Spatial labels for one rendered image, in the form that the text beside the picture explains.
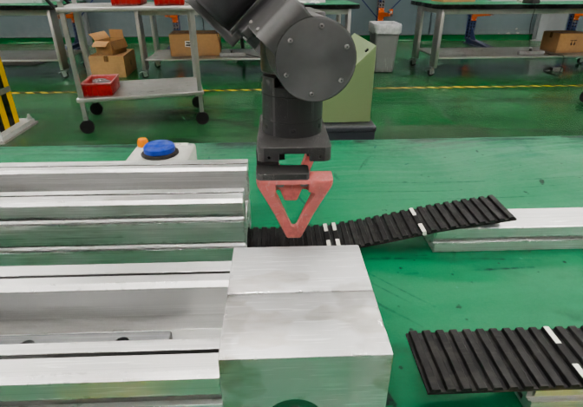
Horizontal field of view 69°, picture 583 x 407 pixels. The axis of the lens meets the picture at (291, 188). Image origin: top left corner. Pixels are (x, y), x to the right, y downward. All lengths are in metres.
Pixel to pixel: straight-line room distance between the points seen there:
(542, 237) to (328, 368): 0.36
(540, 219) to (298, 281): 0.33
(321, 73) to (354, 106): 0.58
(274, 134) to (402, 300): 0.19
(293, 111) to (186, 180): 0.15
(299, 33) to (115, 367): 0.23
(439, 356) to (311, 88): 0.20
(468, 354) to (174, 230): 0.27
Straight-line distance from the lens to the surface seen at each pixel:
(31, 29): 8.90
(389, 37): 5.37
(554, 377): 0.35
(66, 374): 0.26
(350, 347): 0.24
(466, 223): 0.48
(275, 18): 0.30
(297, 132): 0.39
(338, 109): 0.88
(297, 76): 0.30
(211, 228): 0.41
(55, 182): 0.52
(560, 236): 0.55
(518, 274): 0.49
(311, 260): 0.29
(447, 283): 0.45
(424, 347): 0.34
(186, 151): 0.58
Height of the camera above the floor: 1.05
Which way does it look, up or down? 27 degrees down
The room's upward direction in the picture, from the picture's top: straight up
